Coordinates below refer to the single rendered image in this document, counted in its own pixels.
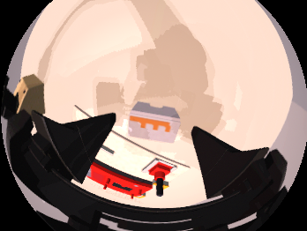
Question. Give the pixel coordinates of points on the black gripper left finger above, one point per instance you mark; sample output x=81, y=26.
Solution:
x=76, y=143

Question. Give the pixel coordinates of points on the red toy car body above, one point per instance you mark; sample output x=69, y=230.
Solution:
x=117, y=180

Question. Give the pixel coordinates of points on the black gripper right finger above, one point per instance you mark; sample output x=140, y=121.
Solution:
x=219, y=163

